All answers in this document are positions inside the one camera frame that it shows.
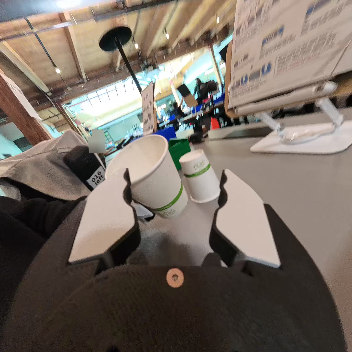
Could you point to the grey hooded garment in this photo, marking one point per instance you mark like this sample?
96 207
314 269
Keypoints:
33 170

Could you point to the black pole with round base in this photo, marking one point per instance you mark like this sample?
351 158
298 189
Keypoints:
115 38

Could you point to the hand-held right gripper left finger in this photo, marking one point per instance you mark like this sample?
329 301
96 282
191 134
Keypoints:
101 225

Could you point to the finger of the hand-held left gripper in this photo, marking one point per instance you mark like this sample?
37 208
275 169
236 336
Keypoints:
140 210

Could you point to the grey desk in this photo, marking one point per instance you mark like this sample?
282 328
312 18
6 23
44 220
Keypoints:
288 192

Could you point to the black power cube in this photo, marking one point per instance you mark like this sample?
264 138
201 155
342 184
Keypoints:
196 137

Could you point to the black desk panel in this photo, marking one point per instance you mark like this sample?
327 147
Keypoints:
247 132

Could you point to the person's left forearm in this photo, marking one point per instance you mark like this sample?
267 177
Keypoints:
22 233

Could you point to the instruction poster stand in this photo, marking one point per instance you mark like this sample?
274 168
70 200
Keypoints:
148 110

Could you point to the printed instruction sheet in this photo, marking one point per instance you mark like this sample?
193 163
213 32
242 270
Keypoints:
288 41

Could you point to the white paper cup green band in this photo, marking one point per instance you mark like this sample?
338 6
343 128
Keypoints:
154 176
202 184

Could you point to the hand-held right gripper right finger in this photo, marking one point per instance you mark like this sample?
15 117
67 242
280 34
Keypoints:
247 225

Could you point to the green plastic bin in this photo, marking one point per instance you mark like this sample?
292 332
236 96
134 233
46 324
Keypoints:
180 150

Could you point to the blue plastic bin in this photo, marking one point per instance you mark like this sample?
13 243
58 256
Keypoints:
165 133

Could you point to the tan document stand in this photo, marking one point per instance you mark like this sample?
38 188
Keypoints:
188 95

